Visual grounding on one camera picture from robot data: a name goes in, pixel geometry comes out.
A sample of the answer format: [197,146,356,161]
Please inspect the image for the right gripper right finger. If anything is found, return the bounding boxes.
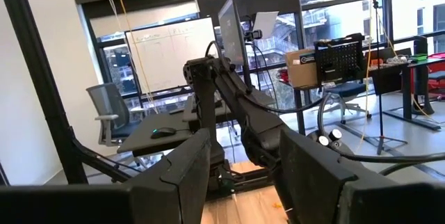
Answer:
[277,128,359,224]

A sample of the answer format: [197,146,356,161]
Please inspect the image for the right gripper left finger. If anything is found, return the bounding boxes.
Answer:
[131,128,212,224]

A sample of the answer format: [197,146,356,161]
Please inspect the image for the black computer mouse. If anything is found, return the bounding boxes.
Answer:
[150,127,177,140]

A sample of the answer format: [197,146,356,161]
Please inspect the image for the blue office chair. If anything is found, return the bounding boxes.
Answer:
[323,81,373,125]

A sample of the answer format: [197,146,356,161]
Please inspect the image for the cardboard box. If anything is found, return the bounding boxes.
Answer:
[284,48,319,89]

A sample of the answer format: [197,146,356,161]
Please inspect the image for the grey office chair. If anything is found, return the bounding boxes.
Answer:
[86,83,147,148]

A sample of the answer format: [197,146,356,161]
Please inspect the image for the black perforated crate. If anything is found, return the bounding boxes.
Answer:
[314,33,366,86]

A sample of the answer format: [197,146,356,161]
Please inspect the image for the black tripod stand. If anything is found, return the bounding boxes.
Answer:
[361,0,410,157]

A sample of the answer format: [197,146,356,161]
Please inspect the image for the whiteboard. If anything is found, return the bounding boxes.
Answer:
[124,17,223,95]

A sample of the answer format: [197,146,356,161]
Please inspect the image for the black standing desk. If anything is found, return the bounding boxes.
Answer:
[364,45,445,131]

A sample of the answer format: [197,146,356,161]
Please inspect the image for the black webcam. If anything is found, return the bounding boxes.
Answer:
[244,29,264,42]

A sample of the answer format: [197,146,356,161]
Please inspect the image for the desk computer monitor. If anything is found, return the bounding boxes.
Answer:
[218,0,252,68]

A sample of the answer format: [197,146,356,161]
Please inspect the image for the white paper sheet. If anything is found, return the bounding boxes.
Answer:
[252,10,280,40]

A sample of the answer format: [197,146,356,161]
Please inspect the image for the large glass window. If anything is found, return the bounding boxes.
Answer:
[97,0,445,112]

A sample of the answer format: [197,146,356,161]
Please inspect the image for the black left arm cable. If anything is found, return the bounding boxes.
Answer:
[204,40,330,115]

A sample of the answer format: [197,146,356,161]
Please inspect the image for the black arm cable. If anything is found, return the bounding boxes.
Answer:
[204,40,330,115]
[314,93,445,178]

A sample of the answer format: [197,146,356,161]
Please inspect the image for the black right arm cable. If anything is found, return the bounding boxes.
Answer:
[314,93,445,178]

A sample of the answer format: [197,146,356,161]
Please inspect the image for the yellow hanging cable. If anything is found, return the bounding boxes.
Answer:
[110,0,159,115]
[357,0,434,145]

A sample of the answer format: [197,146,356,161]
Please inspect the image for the black aluminium rig frame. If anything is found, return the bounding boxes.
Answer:
[0,0,135,186]

